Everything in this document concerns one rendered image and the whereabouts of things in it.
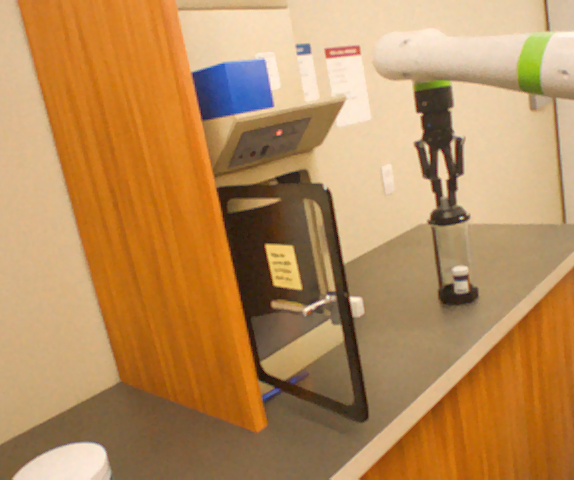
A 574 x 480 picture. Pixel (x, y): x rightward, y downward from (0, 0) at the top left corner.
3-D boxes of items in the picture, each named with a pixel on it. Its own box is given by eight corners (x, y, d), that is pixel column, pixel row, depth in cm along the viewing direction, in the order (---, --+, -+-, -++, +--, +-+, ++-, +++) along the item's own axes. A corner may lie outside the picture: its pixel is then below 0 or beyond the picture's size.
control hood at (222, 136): (203, 177, 107) (191, 123, 105) (314, 146, 129) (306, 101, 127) (244, 173, 99) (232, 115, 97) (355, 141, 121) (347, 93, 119)
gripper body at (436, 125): (458, 108, 140) (462, 145, 142) (427, 112, 146) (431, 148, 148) (443, 111, 135) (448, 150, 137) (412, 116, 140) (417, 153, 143)
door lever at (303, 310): (295, 301, 97) (292, 287, 97) (333, 310, 90) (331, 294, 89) (270, 313, 94) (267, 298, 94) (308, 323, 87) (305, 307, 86)
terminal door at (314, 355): (259, 378, 116) (217, 185, 107) (370, 424, 92) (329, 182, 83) (256, 380, 116) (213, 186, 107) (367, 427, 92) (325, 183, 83)
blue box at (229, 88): (200, 122, 105) (189, 72, 103) (239, 114, 112) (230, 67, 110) (235, 114, 98) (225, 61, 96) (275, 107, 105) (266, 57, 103)
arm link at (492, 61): (539, 89, 114) (547, 31, 110) (514, 96, 107) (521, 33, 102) (391, 77, 138) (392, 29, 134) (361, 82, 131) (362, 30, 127)
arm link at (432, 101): (404, 93, 138) (438, 87, 132) (428, 88, 146) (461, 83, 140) (407, 118, 140) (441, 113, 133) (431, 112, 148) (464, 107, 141)
